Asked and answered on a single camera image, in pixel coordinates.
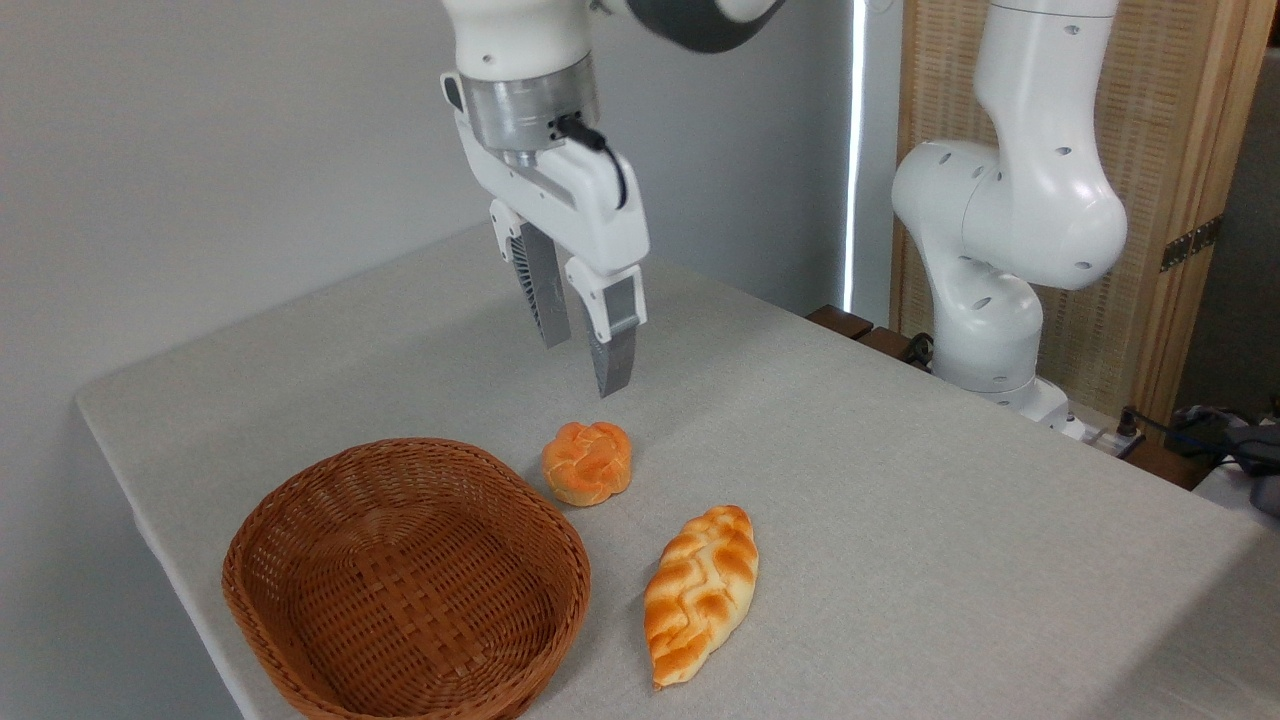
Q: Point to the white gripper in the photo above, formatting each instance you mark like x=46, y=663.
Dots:
x=590, y=215

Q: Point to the dark metal screen hinge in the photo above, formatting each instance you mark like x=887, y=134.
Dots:
x=1190, y=243

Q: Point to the round orange bread roll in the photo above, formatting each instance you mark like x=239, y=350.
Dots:
x=587, y=462

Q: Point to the white power strip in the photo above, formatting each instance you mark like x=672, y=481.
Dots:
x=1105, y=438

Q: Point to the brown woven wicker basket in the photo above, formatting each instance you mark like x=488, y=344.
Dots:
x=400, y=600

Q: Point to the grey tablecloth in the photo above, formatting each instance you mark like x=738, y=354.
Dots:
x=900, y=520

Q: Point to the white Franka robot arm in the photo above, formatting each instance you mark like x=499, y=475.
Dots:
x=1030, y=200

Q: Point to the dark grey bag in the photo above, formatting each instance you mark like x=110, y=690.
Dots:
x=1258, y=465

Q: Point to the dark brown wooden block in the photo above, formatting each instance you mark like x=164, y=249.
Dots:
x=888, y=343
x=840, y=321
x=1165, y=464

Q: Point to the long braided bread loaf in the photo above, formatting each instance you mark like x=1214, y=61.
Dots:
x=700, y=590

